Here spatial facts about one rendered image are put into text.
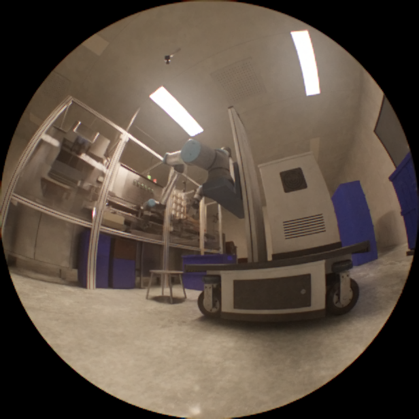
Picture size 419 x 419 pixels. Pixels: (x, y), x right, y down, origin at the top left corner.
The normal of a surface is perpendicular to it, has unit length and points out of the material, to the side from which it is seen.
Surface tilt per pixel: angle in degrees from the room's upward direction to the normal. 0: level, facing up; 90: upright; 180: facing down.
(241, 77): 180
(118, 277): 90
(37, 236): 90
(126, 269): 90
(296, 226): 90
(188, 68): 180
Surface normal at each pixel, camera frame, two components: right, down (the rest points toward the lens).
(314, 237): -0.51, -0.30
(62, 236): 0.86, -0.20
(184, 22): 0.01, 0.93
